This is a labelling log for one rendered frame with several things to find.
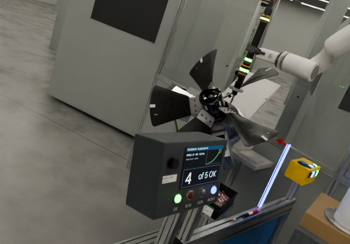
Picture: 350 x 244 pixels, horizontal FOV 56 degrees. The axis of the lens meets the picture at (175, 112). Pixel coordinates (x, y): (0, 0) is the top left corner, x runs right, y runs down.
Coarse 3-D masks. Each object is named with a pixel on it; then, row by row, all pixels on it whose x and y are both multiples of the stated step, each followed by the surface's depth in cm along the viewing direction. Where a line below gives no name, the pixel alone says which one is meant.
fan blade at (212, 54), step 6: (210, 54) 185; (204, 60) 187; (210, 60) 182; (198, 66) 190; (204, 66) 185; (210, 66) 180; (192, 72) 194; (198, 72) 188; (204, 72) 182; (210, 72) 177; (198, 78) 187; (204, 78) 181; (210, 78) 175; (198, 84) 186; (204, 84) 180
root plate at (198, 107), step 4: (192, 100) 172; (196, 100) 171; (192, 104) 172; (196, 104) 171; (200, 104) 171; (192, 108) 173; (196, 108) 172; (200, 108) 171; (192, 112) 173; (196, 112) 172
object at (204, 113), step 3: (201, 111) 164; (204, 111) 165; (198, 114) 163; (204, 114) 164; (207, 114) 165; (198, 117) 163; (201, 117) 163; (204, 117) 164; (207, 117) 165; (210, 117) 166; (213, 117) 166; (201, 120) 163; (204, 120) 164; (207, 120) 164; (210, 120) 165; (213, 120) 166; (207, 123) 164; (210, 123) 165; (210, 126) 164
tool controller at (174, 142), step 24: (144, 144) 80; (168, 144) 77; (192, 144) 83; (216, 144) 91; (144, 168) 80; (168, 168) 78; (216, 168) 92; (144, 192) 80; (168, 192) 79; (216, 192) 95
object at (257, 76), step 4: (260, 68) 179; (264, 68) 175; (268, 68) 171; (272, 68) 168; (256, 72) 177; (260, 72) 171; (264, 72) 168; (268, 72) 165; (272, 72) 162; (276, 72) 161; (252, 76) 175; (256, 76) 167; (260, 76) 164; (264, 76) 162; (268, 76) 160; (248, 80) 168; (252, 80) 165; (256, 80) 162; (244, 84) 165
